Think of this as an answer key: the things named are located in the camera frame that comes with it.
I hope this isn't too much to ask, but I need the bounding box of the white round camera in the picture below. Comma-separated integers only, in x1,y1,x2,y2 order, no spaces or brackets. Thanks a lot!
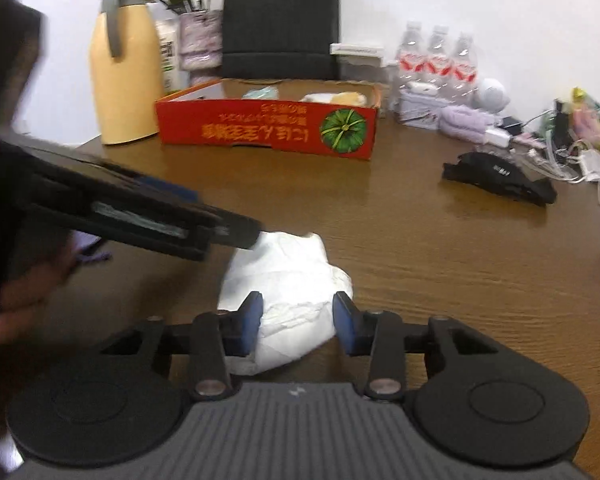
475,78,512,113

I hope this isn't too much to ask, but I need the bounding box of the black paper bag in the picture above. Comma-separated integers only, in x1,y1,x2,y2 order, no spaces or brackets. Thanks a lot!
221,0,341,81

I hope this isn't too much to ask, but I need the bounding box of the black strap pouch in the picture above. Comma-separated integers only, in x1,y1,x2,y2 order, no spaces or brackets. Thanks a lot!
442,151,558,206

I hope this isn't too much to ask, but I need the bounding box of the clear plastic container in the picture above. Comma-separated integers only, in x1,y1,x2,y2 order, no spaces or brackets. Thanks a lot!
337,55,388,83

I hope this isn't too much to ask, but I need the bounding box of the yellow white plush toy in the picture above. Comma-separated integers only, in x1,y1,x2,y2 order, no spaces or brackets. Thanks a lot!
300,91,368,107

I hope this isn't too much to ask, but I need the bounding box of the yellow thermos jug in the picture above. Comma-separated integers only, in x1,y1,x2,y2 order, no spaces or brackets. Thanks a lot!
88,0,162,146

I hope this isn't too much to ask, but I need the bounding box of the pink knitted vase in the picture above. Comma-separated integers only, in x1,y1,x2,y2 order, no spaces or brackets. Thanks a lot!
179,10,225,86

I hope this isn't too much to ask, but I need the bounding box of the white power adapter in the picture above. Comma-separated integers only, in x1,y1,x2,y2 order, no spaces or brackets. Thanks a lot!
485,127,513,148

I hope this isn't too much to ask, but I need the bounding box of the flat white box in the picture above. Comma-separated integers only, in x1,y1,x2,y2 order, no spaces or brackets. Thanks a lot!
329,42,385,57

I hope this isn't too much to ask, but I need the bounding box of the red cardboard box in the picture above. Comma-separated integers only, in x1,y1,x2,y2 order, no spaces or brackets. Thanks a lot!
155,78,383,162

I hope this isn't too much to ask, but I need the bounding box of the yellow pink snack bag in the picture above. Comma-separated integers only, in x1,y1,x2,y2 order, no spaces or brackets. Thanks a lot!
570,87,600,153

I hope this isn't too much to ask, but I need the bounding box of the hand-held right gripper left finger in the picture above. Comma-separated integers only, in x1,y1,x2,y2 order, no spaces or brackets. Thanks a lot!
101,291,265,401

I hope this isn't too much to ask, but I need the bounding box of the small black bottle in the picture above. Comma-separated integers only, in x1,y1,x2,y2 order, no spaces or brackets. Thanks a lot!
550,100,573,151

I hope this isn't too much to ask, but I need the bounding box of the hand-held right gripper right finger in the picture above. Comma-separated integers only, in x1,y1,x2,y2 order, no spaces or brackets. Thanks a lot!
332,291,501,402

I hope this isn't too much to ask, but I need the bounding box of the person's left hand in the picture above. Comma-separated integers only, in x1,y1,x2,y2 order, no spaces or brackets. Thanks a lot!
0,240,88,344

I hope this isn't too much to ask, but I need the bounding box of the tangle of white cables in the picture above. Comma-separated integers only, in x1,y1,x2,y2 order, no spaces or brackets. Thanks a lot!
512,127,600,183

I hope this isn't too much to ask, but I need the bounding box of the white plastic jar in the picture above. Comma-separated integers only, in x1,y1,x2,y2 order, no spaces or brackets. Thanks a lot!
156,17,191,96

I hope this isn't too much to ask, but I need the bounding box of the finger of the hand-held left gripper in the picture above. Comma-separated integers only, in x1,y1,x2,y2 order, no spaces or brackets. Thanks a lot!
12,140,202,206
30,176,264,262

